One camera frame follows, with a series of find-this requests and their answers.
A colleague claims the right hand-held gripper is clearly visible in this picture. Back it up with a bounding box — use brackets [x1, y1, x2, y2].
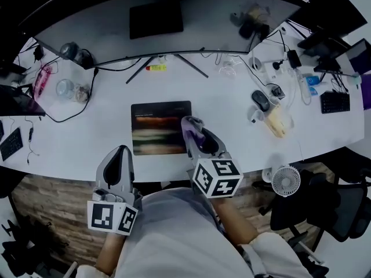
[183, 127, 244, 199]

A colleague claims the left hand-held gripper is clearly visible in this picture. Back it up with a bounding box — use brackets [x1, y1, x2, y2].
[87, 145, 143, 236]

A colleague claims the purple cloth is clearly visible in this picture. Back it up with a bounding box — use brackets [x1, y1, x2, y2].
[181, 116, 205, 149]

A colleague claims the dark striped mouse pad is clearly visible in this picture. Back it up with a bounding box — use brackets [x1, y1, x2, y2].
[130, 100, 192, 156]

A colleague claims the person's right forearm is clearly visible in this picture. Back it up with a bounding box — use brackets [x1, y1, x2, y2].
[210, 197, 259, 246]

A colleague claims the person's left forearm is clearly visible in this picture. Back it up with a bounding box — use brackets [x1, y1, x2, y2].
[95, 232, 126, 275]

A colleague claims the black computer mouse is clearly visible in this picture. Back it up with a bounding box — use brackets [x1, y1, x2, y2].
[251, 90, 270, 112]

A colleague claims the clear plastic bag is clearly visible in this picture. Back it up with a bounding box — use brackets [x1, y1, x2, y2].
[216, 58, 241, 78]

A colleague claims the white desk fan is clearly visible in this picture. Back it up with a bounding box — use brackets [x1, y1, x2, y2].
[262, 163, 302, 198]

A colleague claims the person's light shirt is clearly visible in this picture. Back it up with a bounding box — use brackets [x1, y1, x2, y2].
[77, 186, 314, 278]

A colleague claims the small black plug adapter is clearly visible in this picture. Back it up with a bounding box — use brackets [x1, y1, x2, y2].
[271, 86, 286, 100]

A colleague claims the small white round device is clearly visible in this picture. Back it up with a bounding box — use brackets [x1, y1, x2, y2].
[251, 57, 266, 72]

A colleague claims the black office chair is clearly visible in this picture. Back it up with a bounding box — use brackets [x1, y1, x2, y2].
[252, 166, 371, 243]
[0, 214, 70, 277]

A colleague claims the white power strip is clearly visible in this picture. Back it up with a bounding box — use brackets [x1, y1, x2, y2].
[295, 68, 312, 105]

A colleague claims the pink box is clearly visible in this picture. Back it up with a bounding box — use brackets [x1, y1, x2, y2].
[33, 65, 53, 94]

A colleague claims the black power adapter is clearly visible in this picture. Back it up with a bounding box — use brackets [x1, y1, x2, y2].
[286, 50, 302, 68]

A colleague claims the blue packet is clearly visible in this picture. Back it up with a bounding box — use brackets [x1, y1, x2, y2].
[305, 74, 319, 96]

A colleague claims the large curved black monitor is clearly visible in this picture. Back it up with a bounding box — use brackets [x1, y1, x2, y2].
[17, 0, 311, 84]

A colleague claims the black power cable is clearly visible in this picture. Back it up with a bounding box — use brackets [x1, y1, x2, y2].
[46, 67, 98, 123]

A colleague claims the thin black earphone cable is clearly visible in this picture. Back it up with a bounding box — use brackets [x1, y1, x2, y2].
[26, 117, 40, 164]

